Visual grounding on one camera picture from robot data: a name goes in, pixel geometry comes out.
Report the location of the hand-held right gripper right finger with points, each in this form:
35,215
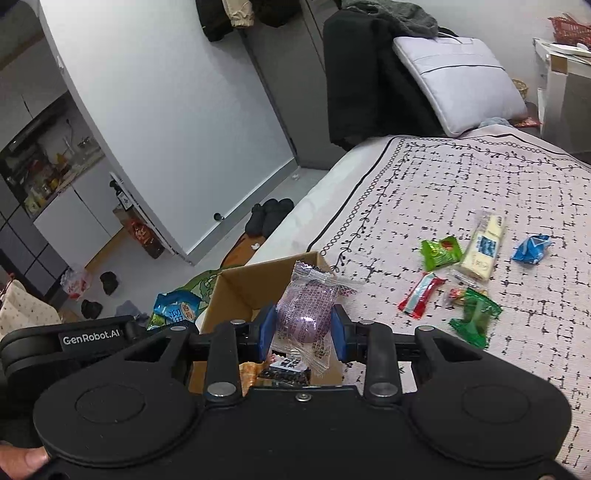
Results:
340,332

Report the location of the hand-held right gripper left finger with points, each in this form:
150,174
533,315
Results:
267,332

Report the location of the purple round snack packet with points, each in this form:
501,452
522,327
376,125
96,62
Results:
304,318

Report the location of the cardboard box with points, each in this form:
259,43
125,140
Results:
240,295

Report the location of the orange cracker packet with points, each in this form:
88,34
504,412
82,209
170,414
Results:
251,376

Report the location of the black patterned snack packet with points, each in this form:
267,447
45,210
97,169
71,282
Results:
288,374

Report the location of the red striped snack packet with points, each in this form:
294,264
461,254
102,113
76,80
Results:
422,295

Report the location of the small clear candy packet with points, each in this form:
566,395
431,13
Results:
457,291

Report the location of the dark green snack packet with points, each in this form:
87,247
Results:
475,318

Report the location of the cream snack packet blue label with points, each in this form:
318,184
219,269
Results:
482,249

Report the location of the blue crinkled snack packet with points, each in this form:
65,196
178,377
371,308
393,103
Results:
531,249

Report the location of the person's left hand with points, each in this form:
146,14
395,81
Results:
27,457

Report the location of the black shoe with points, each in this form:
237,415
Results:
109,282
90,308

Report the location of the blue jeans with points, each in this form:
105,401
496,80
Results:
131,310

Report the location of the white red plastic bag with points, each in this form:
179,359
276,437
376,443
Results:
76,281

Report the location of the dotted cream fabric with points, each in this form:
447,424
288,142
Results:
18,314

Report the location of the cartoon leaf floor rug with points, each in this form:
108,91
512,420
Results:
203,286

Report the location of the dark panelled sliding door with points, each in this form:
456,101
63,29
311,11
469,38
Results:
23,249

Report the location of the dark drink bottle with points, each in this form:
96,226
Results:
147,240

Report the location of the white base cabinets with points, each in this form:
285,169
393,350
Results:
78,221

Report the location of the printed brown carton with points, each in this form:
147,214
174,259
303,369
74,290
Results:
122,219

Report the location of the white slim rack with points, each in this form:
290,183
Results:
138,207

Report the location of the row of kitchen bottles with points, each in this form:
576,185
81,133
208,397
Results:
51,180

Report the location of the range hood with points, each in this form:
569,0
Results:
37,129

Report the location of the white black printed blanket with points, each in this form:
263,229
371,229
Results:
508,184

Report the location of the black jacket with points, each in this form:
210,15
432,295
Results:
369,92

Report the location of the grey door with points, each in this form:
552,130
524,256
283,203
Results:
300,92

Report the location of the white pillow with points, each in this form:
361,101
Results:
461,83

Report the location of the black hanging coat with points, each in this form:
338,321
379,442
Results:
212,21

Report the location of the beige hanging garment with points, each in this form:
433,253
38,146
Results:
240,14

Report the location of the grey hooded garment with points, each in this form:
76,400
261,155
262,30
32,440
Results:
401,18

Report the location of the black hanging bag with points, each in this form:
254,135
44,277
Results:
277,9

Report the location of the white desk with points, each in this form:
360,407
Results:
572,92

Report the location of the red brown wicker basket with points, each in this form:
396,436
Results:
570,30

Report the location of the white wall cabinets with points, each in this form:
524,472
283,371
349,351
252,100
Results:
27,92

